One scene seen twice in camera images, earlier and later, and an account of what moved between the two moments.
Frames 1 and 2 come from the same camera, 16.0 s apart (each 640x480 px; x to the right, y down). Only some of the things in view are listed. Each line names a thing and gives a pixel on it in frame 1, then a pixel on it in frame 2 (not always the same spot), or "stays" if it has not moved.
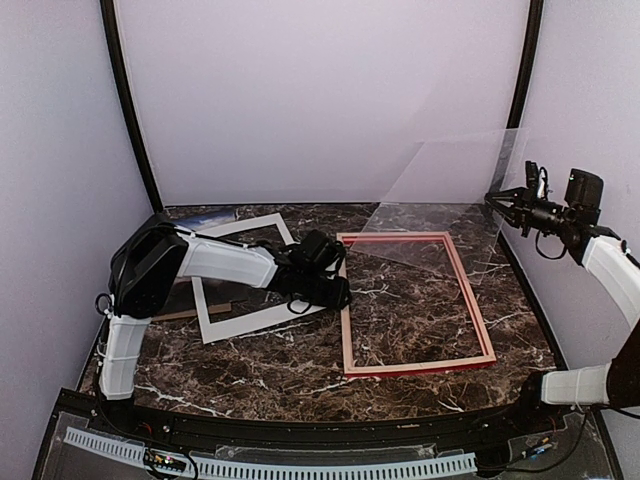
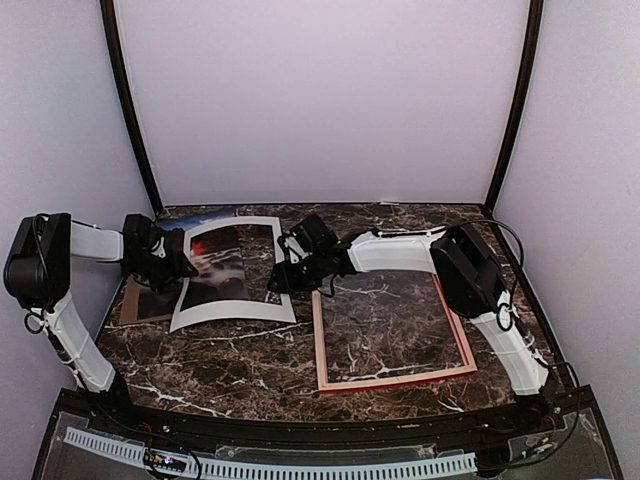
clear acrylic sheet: [436, 216] to [388, 324]
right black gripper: [520, 213] to [286, 281]
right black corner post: [529, 51] stays
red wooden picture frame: [466, 291] to [321, 314]
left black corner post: [115, 54] stays
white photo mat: [233, 326] to [281, 312]
